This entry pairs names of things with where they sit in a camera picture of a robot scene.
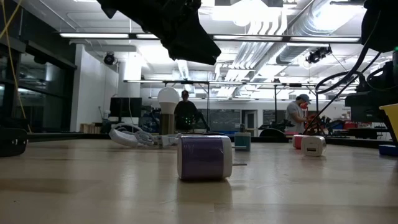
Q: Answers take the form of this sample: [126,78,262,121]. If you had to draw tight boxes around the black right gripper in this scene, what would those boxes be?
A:
[345,51,398,123]

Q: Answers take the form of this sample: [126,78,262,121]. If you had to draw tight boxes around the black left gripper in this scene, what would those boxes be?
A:
[96,0,222,65]

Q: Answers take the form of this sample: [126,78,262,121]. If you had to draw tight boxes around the blue rectangular case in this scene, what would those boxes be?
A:
[378,144,398,157]

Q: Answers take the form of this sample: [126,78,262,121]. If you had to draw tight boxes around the red and white wall charger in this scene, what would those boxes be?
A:
[292,134,307,149]

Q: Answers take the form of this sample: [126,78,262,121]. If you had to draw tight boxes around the blue and white wall charger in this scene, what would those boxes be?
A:
[233,124,252,152]

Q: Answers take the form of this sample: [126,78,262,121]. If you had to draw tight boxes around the purple and white wall charger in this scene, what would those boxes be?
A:
[177,134,248,181]

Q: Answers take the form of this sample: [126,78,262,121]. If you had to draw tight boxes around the black power adapter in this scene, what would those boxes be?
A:
[0,127,29,157]

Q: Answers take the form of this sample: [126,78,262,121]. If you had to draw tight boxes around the yellow plastic basket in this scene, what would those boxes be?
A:
[378,103,398,146]

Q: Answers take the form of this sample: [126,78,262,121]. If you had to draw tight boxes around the white light bulb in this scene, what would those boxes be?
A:
[157,86,180,136]

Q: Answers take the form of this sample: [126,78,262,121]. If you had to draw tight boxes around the person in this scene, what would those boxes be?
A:
[173,89,200,131]
[285,93,312,135]

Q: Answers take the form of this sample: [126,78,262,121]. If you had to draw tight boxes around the long ceiling light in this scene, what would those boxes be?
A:
[289,36,361,43]
[58,32,130,39]

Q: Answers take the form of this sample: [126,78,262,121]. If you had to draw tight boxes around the black round ceiling device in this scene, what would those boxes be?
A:
[103,52,118,66]

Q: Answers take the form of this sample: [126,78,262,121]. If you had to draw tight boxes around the black computer monitor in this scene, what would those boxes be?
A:
[109,96,143,118]

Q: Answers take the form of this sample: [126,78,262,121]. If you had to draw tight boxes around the wooden crate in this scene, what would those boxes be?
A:
[80,123,103,134]

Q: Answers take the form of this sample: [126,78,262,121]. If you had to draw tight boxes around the black hanging camera rig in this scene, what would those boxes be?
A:
[305,45,333,65]

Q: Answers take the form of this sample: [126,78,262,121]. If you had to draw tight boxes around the white and black wall charger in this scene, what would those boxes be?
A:
[300,135,327,157]

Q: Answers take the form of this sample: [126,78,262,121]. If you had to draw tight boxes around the silver ventilation duct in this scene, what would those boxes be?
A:
[275,0,368,66]

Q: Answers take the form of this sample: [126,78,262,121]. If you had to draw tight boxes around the black background rig frame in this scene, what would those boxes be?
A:
[124,79,321,125]

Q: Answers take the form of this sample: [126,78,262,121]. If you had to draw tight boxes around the black curved frame bracket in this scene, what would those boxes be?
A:
[259,128,287,138]

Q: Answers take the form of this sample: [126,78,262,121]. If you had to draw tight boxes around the white lamp power cord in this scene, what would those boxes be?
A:
[108,123,181,149]

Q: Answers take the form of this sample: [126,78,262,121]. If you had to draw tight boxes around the black metal table frame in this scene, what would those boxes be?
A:
[0,132,398,150]

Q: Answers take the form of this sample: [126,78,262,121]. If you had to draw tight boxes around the yellow extension cord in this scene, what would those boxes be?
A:
[0,0,32,133]

